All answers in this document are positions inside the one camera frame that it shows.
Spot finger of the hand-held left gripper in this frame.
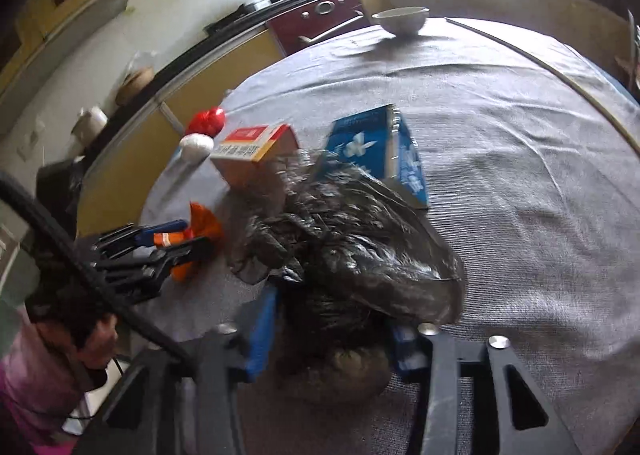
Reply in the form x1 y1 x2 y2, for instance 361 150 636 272
90 219 190 261
92 236 216 306

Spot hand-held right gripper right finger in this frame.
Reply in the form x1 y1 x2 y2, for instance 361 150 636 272
387 320 583 455

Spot grey tablecloth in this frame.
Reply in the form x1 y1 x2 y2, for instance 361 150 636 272
137 18 640 455

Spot yellow base cabinets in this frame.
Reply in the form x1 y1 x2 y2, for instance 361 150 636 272
75 28 286 236

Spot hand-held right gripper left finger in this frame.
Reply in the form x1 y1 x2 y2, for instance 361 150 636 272
75 285 281 455

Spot white bowl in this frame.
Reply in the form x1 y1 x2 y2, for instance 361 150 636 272
371 6 431 37

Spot red and white medicine box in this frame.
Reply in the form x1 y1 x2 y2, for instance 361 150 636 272
210 122 301 186

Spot person's left hand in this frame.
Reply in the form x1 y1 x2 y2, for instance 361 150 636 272
36 312 120 372

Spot red plastic bag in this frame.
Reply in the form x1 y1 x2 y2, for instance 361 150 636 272
186 106 226 138

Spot dark red oven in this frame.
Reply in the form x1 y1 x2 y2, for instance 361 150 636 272
265 0 371 58

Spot woven lid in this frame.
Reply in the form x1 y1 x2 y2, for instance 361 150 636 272
115 66 156 106

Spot white crumpled tissue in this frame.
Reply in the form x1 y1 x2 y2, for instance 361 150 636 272
177 132 216 161

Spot white jar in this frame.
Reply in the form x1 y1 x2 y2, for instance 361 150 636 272
72 106 108 143

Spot black cable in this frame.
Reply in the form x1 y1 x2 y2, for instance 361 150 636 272
0 170 201 376

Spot blue carton box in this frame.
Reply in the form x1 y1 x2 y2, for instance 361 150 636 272
312 104 430 210

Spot orange snack wrapper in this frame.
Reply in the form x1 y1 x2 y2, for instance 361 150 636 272
152 202 222 282

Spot black plastic bag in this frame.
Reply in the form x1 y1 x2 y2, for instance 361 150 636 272
225 148 468 406

